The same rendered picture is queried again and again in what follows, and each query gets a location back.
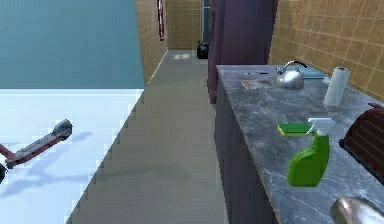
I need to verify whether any white paper towel roll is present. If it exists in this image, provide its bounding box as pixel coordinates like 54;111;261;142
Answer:
323;66;352;108

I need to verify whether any silver metal bowl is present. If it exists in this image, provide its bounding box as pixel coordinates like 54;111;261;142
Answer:
329;196;384;224

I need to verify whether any red framed wall picture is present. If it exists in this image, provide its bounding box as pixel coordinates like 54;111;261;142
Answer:
156;0;166;42

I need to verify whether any black bin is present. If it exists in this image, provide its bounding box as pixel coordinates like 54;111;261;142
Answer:
196;41;210;60

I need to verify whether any dark red toaster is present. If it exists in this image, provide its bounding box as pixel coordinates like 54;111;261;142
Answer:
338;102;384;186

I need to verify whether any green and yellow sponge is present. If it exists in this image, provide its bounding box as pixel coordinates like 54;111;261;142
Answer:
277;122;316;138

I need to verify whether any grey marble counter cabinet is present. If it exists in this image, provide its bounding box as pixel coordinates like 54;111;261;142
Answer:
214;64;384;224

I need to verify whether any green spray bottle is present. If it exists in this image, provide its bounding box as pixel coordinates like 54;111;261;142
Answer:
286;117;337;188

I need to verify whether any silver kettle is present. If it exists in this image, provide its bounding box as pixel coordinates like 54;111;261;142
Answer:
274;60;309;91

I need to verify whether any dark purple fridge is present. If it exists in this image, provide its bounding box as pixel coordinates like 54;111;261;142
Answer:
206;0;280;105

